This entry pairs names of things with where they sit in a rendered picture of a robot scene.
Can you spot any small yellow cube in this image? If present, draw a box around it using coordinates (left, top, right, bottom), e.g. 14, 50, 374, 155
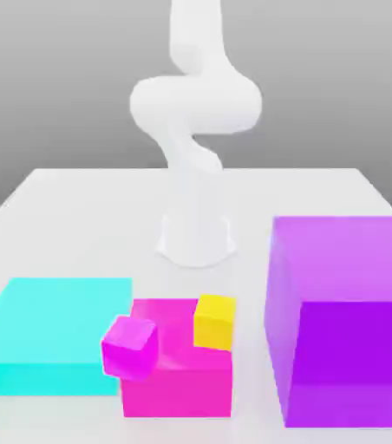
193, 293, 238, 352

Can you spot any large purple box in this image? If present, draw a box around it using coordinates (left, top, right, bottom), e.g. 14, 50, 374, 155
264, 215, 392, 429

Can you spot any small magenta cube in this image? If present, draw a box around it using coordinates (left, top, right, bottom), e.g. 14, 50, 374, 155
100, 314, 160, 382

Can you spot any large pink box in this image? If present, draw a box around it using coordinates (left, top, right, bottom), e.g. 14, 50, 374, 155
120, 297, 233, 419

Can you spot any large cyan box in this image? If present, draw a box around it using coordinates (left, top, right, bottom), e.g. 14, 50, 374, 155
0, 277, 134, 397

